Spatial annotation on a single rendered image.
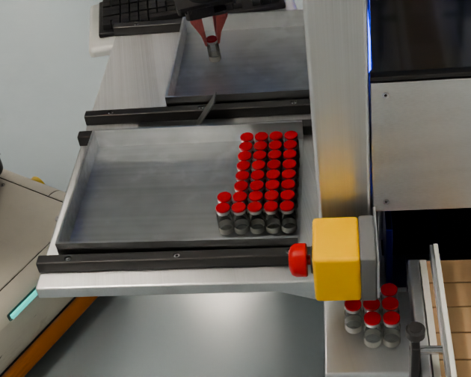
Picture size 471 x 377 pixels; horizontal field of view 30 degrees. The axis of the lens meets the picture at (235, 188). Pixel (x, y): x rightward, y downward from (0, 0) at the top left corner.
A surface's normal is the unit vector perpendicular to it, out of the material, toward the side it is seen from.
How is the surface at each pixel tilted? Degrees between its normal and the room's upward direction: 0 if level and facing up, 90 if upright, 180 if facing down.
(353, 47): 90
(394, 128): 90
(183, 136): 90
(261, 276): 0
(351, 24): 90
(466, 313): 0
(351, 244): 0
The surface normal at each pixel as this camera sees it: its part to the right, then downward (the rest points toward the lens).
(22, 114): -0.11, -0.74
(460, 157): -0.07, 0.67
